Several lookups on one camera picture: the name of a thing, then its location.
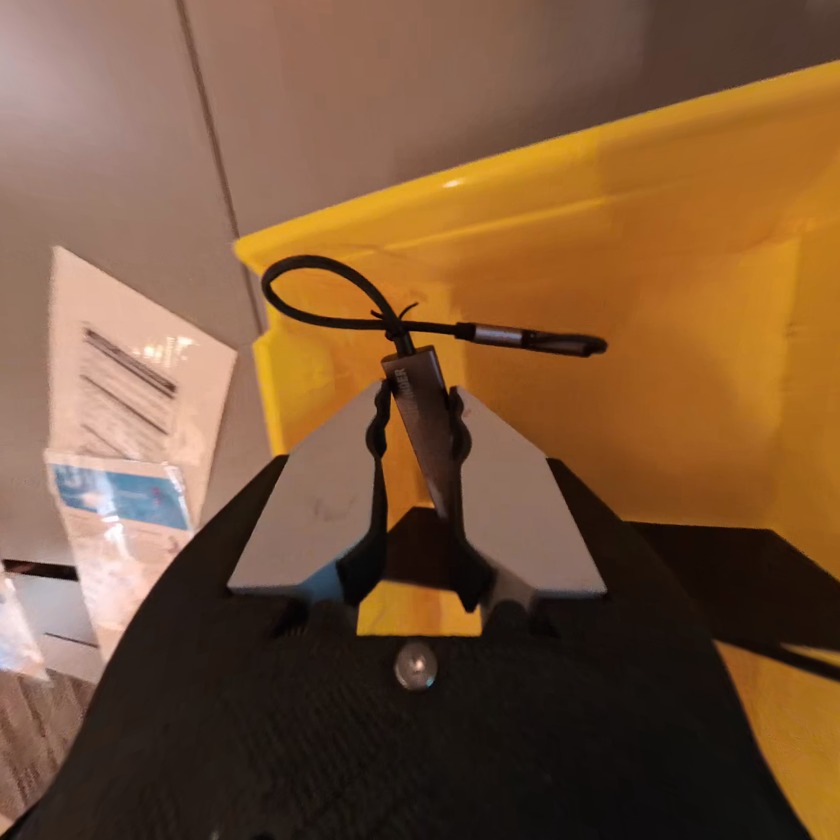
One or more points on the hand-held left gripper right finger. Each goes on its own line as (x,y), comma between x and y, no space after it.
(518,518)

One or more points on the clear plastic bag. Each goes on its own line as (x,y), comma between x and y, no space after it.
(16,623)

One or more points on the clear bag with blue label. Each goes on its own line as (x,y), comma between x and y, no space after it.
(118,499)

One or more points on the yellow plastic bin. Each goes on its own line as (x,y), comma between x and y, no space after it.
(656,295)

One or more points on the white printed paper sheet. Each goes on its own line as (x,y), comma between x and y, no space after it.
(131,328)

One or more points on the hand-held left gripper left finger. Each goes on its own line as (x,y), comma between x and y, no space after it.
(308,512)

